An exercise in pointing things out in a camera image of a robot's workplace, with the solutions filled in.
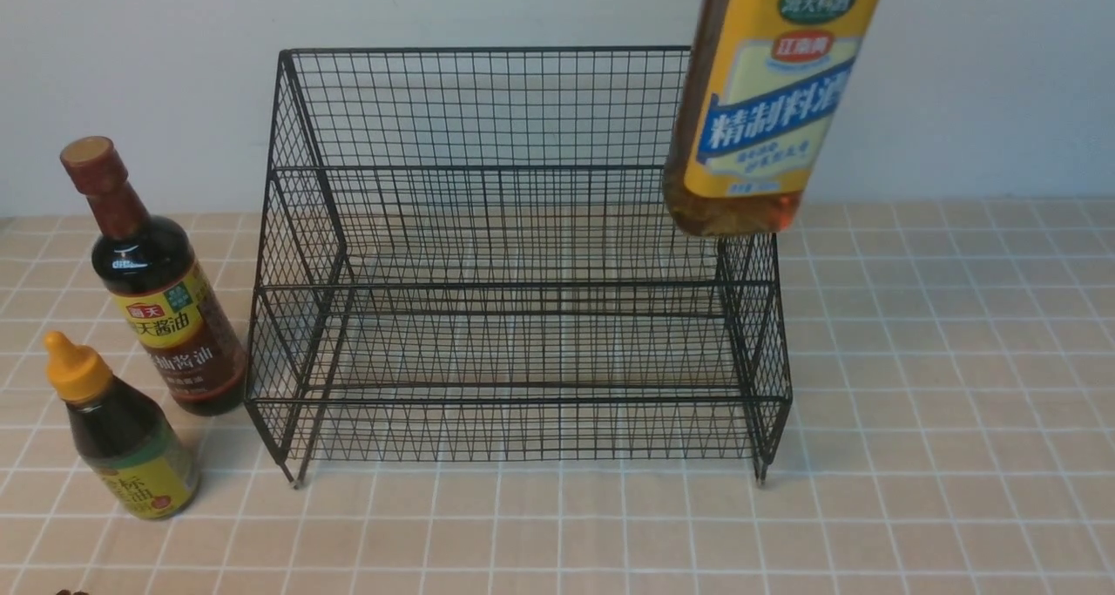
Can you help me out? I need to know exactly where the amber cooking wine bottle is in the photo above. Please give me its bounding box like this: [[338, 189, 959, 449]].
[[662, 0, 879, 237]]

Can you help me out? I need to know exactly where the dark soy sauce bottle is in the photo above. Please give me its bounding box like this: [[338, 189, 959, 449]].
[[59, 136, 248, 416]]

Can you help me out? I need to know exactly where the small yellow-capped sesame oil bottle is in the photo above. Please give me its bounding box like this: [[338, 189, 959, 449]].
[[43, 330, 200, 521]]

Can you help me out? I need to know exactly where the black wire mesh shelf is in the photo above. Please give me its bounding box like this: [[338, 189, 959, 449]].
[[246, 46, 793, 485]]

